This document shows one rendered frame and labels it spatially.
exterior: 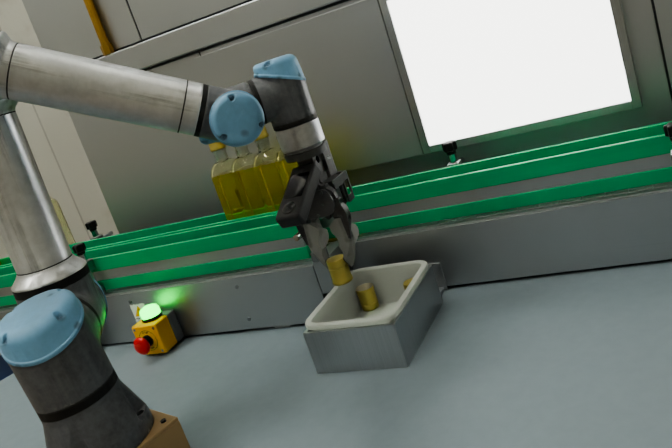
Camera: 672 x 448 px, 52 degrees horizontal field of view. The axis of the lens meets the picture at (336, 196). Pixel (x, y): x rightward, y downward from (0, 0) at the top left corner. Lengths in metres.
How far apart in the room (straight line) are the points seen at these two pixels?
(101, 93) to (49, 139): 3.56
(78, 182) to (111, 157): 2.62
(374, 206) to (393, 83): 0.27
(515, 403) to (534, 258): 0.39
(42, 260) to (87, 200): 3.45
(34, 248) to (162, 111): 0.31
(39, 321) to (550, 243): 0.84
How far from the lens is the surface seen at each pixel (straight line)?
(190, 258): 1.52
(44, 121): 4.53
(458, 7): 1.40
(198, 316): 1.55
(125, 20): 1.81
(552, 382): 1.03
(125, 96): 0.96
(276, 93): 1.10
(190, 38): 1.67
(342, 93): 1.51
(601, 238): 1.28
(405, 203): 1.35
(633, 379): 1.01
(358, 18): 1.46
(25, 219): 1.13
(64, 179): 4.53
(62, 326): 1.01
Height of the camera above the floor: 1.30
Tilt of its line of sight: 13 degrees down
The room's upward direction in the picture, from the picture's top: 18 degrees counter-clockwise
